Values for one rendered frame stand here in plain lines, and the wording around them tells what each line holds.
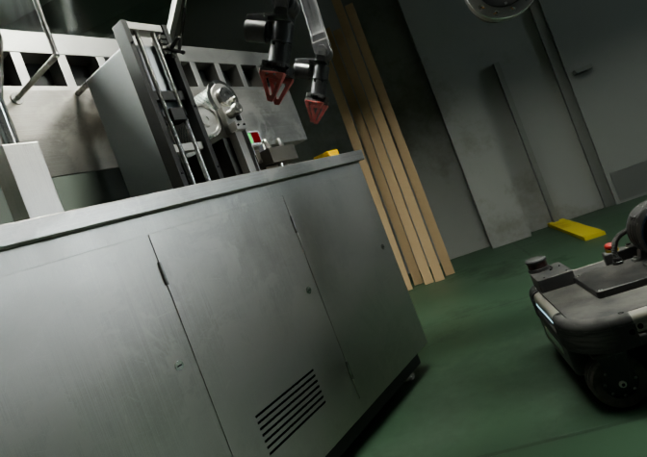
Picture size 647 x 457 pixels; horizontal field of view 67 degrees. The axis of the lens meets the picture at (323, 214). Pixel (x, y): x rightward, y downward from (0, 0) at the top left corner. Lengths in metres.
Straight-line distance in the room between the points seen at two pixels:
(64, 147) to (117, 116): 0.21
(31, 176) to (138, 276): 0.48
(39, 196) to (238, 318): 0.61
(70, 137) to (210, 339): 0.96
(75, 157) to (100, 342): 0.93
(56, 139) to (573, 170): 3.53
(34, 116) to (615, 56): 3.78
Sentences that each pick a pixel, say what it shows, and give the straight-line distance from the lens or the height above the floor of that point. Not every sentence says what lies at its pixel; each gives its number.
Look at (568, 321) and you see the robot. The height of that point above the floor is 0.24.
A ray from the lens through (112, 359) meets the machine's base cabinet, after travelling 1.08.
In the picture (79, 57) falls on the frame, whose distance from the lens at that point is 2.09.
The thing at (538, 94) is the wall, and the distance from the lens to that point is 4.21.
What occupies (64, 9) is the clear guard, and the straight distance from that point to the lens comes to 2.10.
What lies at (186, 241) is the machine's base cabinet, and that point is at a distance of 1.22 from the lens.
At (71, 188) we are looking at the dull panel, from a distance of 1.82.
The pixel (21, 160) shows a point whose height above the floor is 1.12.
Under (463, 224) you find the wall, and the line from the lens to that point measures 4.10.
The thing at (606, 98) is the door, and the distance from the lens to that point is 4.28.
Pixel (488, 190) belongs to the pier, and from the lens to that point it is 3.95.
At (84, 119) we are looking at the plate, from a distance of 1.94.
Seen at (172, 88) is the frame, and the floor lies 1.24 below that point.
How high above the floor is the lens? 0.72
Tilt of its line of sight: level
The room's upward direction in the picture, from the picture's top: 21 degrees counter-clockwise
